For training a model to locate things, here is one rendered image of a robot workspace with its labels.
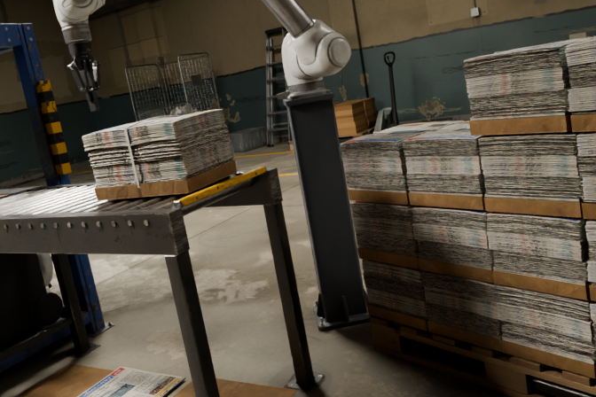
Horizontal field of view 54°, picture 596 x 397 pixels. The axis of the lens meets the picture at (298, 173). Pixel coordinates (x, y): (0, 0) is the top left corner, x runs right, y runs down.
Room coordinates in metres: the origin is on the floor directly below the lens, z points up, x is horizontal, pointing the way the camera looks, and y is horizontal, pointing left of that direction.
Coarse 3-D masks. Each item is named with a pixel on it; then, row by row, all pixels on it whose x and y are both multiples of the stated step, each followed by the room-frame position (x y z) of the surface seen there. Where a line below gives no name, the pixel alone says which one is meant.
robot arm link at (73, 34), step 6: (84, 24) 2.09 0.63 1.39; (66, 30) 2.08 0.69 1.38; (72, 30) 2.07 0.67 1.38; (78, 30) 2.07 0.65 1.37; (84, 30) 2.09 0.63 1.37; (66, 36) 2.08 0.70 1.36; (72, 36) 2.07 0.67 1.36; (78, 36) 2.07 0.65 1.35; (84, 36) 2.09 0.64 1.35; (90, 36) 2.11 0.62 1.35; (66, 42) 2.09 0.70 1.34; (72, 42) 2.08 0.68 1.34; (78, 42) 2.08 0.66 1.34; (84, 42) 2.10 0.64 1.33
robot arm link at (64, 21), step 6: (54, 0) 2.06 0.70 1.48; (54, 6) 2.07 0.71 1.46; (60, 12) 2.03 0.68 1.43; (60, 18) 2.06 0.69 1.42; (66, 18) 2.04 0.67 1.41; (84, 18) 2.07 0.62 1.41; (60, 24) 2.09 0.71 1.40; (66, 24) 2.07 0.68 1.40; (72, 24) 2.07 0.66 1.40; (78, 24) 2.08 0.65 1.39
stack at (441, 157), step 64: (448, 128) 2.01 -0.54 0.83; (448, 192) 1.81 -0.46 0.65; (512, 192) 1.63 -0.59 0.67; (576, 192) 1.49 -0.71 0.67; (448, 256) 1.83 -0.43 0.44; (512, 256) 1.65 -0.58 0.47; (576, 256) 1.49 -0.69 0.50; (384, 320) 2.10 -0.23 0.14; (448, 320) 1.86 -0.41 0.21; (512, 320) 1.66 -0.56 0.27; (576, 320) 1.51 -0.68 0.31; (512, 384) 1.69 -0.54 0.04; (576, 384) 1.52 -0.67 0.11
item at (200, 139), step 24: (168, 120) 1.87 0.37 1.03; (192, 120) 1.86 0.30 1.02; (216, 120) 1.97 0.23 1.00; (144, 144) 1.82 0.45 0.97; (168, 144) 1.77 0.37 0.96; (192, 144) 1.82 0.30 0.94; (216, 144) 1.93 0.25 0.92; (144, 168) 1.83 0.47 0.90; (168, 168) 1.79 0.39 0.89; (192, 168) 1.79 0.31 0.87
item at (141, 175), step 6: (162, 120) 2.02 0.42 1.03; (132, 126) 1.90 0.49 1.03; (120, 132) 1.85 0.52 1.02; (132, 132) 1.83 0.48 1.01; (132, 138) 1.84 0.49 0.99; (126, 144) 1.85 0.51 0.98; (132, 144) 1.83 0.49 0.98; (126, 150) 1.85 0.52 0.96; (132, 150) 1.84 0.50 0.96; (126, 156) 1.86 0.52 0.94; (138, 156) 1.83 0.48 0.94; (126, 162) 1.86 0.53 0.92; (138, 162) 1.84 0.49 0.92; (132, 168) 1.85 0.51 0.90; (138, 168) 1.85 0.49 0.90; (132, 174) 1.86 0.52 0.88; (138, 174) 1.85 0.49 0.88; (144, 174) 1.84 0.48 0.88; (132, 180) 1.86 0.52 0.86; (138, 180) 1.85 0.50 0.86; (144, 180) 1.84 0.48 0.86
